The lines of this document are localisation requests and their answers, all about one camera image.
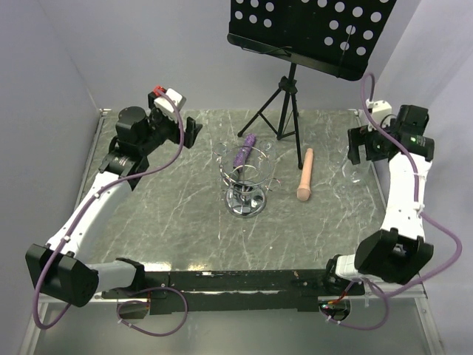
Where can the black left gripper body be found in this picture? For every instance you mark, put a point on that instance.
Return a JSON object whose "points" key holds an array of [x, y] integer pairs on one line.
{"points": [[162, 128]]}

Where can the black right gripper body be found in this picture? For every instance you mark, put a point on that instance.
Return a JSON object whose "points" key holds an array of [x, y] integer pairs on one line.
{"points": [[378, 143]]}

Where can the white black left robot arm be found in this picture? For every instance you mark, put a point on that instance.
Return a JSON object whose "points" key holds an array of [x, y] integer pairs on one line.
{"points": [[60, 267]]}

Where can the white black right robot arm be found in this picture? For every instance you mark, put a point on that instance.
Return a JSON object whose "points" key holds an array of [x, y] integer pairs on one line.
{"points": [[397, 251]]}

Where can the chrome wine glass rack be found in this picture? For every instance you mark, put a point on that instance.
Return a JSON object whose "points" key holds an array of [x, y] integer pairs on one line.
{"points": [[242, 198]]}

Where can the purple glitter microphone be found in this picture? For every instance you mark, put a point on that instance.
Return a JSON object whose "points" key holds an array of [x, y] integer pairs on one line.
{"points": [[244, 151]]}

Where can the beige wooden rolling pin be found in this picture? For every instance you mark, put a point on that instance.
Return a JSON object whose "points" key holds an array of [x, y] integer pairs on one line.
{"points": [[304, 191]]}

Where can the black music stand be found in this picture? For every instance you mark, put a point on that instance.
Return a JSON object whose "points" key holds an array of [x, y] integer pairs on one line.
{"points": [[333, 37]]}

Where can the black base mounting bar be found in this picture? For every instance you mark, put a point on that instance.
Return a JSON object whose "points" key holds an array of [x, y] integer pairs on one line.
{"points": [[298, 289]]}

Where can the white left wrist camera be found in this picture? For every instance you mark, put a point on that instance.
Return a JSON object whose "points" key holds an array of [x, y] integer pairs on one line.
{"points": [[167, 100]]}

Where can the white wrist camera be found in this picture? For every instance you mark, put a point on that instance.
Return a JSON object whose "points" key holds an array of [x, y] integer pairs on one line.
{"points": [[167, 100], [379, 109]]}

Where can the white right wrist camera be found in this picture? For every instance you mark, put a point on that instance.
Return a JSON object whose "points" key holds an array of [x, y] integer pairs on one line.
{"points": [[379, 109]]}

